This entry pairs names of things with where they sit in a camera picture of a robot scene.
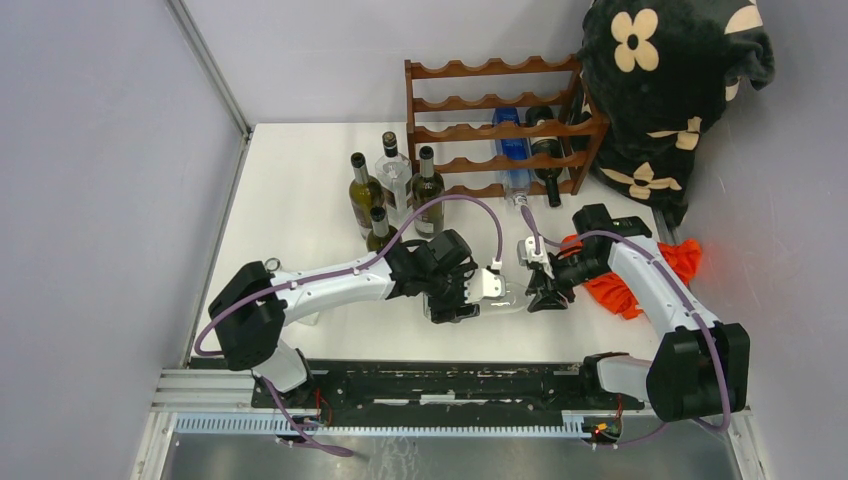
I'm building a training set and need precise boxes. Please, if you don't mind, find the green wine bottle far left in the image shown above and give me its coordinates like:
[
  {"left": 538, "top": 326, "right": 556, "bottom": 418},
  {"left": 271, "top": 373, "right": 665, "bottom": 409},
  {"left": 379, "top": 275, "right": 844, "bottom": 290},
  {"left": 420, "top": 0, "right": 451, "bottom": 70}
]
[{"left": 348, "top": 152, "right": 385, "bottom": 238}]

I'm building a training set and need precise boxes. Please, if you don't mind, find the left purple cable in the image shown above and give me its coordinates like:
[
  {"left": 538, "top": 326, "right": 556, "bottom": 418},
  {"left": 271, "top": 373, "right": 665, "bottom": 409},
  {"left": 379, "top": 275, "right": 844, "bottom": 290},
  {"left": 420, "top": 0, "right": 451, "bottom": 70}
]
[{"left": 193, "top": 193, "right": 505, "bottom": 458}]

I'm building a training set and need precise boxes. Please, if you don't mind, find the small clear glass bottle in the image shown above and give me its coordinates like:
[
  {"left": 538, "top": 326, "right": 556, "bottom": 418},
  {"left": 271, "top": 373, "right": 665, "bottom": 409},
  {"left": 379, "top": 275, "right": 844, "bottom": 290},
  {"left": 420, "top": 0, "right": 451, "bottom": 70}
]
[{"left": 423, "top": 279, "right": 541, "bottom": 318}]

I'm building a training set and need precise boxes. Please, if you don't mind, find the green wine bottle white label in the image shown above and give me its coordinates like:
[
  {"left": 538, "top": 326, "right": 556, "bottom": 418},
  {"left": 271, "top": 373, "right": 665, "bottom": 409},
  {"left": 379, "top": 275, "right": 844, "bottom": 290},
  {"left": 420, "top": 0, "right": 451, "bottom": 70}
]
[{"left": 525, "top": 106, "right": 564, "bottom": 208}]

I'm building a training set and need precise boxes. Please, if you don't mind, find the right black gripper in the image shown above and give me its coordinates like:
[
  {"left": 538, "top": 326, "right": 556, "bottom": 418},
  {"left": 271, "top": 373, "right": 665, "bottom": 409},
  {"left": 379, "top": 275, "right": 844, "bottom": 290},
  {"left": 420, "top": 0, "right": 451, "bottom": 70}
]
[{"left": 524, "top": 249, "right": 612, "bottom": 314}]

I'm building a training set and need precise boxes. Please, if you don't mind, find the clear bottle black cap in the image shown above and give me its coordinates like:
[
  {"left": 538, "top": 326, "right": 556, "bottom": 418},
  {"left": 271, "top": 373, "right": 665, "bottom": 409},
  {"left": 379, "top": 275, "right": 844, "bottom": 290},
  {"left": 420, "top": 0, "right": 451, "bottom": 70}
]
[{"left": 375, "top": 131, "right": 413, "bottom": 227}]

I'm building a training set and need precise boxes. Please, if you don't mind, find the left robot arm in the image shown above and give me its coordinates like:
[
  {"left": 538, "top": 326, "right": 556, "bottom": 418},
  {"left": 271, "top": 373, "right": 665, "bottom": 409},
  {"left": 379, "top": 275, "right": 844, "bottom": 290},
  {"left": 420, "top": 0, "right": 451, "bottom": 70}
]
[{"left": 208, "top": 230, "right": 500, "bottom": 408}]

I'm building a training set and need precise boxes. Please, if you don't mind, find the brown wooden wine rack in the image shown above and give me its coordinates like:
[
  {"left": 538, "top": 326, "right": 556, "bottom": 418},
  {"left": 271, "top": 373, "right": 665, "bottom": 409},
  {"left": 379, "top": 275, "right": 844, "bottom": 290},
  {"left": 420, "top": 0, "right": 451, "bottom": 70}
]
[{"left": 404, "top": 55, "right": 610, "bottom": 195}]

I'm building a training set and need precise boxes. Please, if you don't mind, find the orange cloth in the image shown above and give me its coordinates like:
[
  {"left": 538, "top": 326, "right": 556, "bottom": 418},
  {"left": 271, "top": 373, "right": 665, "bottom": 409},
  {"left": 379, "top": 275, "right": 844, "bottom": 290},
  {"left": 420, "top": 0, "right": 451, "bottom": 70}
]
[{"left": 558, "top": 234, "right": 703, "bottom": 320}]

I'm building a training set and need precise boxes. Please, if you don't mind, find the clear empty lying bottle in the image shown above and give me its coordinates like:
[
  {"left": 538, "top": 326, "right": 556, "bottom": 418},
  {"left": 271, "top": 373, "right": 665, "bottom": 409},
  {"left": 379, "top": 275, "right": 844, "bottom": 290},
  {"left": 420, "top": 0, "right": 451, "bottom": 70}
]
[{"left": 263, "top": 257, "right": 319, "bottom": 327}]

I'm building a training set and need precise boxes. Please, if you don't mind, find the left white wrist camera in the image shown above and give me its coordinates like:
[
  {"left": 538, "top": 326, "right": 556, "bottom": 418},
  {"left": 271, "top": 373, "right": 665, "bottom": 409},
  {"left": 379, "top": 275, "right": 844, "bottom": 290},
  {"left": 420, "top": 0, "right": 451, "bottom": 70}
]
[{"left": 475, "top": 259, "right": 507, "bottom": 301}]

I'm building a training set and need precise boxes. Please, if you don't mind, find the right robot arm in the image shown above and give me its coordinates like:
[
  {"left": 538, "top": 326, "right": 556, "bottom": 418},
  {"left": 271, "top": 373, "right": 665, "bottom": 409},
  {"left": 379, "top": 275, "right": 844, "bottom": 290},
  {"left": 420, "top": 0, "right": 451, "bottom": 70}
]
[{"left": 519, "top": 204, "right": 750, "bottom": 431}]

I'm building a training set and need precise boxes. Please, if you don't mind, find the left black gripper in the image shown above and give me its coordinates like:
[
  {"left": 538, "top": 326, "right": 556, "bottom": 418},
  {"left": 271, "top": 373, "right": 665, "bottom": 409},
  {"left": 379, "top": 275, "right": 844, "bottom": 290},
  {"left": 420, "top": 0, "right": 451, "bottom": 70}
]
[{"left": 423, "top": 261, "right": 480, "bottom": 324}]

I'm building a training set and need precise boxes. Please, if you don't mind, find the black mounting rail base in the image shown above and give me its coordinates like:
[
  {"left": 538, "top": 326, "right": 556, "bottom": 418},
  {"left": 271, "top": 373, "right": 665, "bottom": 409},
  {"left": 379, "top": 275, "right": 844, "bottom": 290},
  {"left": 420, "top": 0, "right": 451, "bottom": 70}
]
[{"left": 283, "top": 360, "right": 645, "bottom": 440}]

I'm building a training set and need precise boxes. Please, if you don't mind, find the green wine bottle front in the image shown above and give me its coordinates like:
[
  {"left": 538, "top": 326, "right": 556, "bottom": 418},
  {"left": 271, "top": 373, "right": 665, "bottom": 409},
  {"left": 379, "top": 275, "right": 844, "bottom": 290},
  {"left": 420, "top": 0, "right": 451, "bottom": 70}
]
[{"left": 366, "top": 206, "right": 398, "bottom": 253}]

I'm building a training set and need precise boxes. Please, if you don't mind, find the blue square bottle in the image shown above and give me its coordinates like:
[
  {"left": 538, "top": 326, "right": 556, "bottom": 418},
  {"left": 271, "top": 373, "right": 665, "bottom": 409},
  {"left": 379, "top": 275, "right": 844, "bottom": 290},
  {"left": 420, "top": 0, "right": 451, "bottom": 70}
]
[{"left": 492, "top": 107, "right": 533, "bottom": 209}]

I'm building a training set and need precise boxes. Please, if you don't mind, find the green wine bottle middle back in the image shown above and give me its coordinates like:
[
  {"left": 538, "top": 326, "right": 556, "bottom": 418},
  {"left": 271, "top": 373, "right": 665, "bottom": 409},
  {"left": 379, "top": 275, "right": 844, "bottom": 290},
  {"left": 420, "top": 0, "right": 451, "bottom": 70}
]
[{"left": 411, "top": 146, "right": 445, "bottom": 239}]

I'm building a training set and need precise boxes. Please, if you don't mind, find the black floral blanket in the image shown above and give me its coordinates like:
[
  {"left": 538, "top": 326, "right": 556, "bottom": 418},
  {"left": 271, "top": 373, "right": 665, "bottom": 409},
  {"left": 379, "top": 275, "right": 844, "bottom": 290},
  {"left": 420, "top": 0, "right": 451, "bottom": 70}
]
[{"left": 567, "top": 0, "right": 776, "bottom": 226}]

